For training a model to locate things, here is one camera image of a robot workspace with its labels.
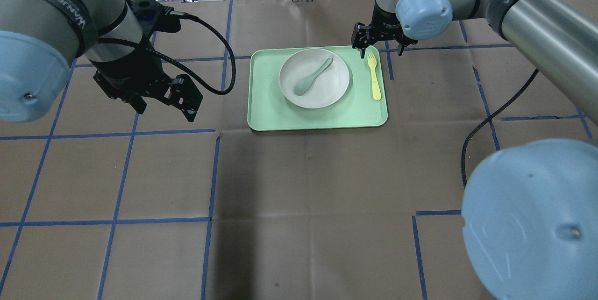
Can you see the mint green tray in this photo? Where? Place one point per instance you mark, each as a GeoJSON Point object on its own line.
{"type": "Point", "coordinates": [268, 109]}

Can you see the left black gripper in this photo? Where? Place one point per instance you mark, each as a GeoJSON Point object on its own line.
{"type": "Point", "coordinates": [127, 77]}

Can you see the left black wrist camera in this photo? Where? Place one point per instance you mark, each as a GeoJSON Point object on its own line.
{"type": "Point", "coordinates": [153, 17]}

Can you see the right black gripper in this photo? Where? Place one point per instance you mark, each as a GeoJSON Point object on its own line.
{"type": "Point", "coordinates": [386, 28]}

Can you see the yellow plastic fork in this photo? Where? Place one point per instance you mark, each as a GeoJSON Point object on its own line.
{"type": "Point", "coordinates": [375, 87]}

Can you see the white round plate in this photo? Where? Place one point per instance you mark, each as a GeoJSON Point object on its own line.
{"type": "Point", "coordinates": [326, 89]}

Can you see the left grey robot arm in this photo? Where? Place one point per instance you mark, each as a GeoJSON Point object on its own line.
{"type": "Point", "coordinates": [41, 38]}

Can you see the teal green spoon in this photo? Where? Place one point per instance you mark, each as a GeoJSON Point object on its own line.
{"type": "Point", "coordinates": [305, 84]}

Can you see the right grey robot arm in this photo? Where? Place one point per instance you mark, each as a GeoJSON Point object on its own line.
{"type": "Point", "coordinates": [515, 216]}

